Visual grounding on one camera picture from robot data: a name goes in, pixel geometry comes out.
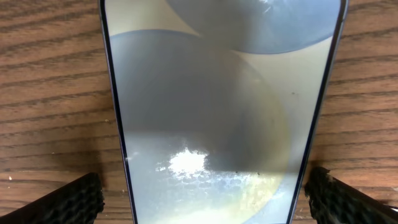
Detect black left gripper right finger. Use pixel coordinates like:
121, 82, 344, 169
304, 167, 397, 224

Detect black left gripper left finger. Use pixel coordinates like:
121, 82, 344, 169
1, 172, 104, 224

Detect blue Galaxy smartphone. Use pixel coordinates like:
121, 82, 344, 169
99, 0, 348, 224

